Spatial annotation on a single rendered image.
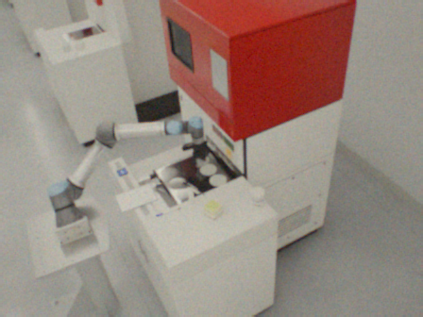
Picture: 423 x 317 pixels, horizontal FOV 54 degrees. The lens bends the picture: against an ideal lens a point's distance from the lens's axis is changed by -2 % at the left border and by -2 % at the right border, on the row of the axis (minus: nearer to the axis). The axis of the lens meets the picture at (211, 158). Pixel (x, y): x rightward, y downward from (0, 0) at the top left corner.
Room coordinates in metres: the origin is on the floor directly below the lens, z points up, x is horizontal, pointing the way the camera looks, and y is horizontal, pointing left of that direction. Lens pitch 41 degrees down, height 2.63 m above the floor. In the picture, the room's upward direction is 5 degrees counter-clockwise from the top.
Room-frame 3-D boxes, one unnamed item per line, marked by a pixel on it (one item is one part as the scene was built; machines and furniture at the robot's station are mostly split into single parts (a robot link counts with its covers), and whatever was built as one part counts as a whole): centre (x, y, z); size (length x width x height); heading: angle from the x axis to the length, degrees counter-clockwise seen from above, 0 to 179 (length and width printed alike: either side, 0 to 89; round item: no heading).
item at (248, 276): (1.73, 0.18, 0.41); 0.97 x 0.64 x 0.82; 26
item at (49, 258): (1.56, 0.83, 0.75); 0.45 x 0.44 x 0.13; 112
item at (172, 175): (1.84, 0.12, 0.90); 0.34 x 0.34 x 0.01; 26
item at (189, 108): (2.12, 0.00, 1.02); 0.82 x 0.03 x 0.40; 26
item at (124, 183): (1.75, 0.47, 0.89); 0.55 x 0.09 x 0.14; 26
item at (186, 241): (1.45, 0.04, 0.89); 0.62 x 0.35 x 0.14; 116
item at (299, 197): (2.26, -0.31, 0.41); 0.82 x 0.71 x 0.82; 26
